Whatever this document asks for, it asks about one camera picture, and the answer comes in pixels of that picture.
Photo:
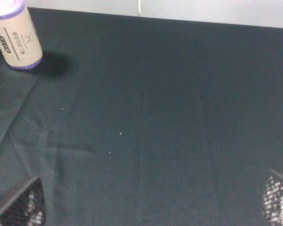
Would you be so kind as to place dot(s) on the black tablecloth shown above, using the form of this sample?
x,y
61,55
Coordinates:
x,y
145,122

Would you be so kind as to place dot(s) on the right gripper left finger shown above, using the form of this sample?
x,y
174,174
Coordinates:
x,y
23,204

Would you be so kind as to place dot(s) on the purple-capped beige roll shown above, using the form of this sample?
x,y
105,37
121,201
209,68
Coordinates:
x,y
19,41

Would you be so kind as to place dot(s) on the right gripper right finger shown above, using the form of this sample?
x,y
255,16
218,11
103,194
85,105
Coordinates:
x,y
272,204

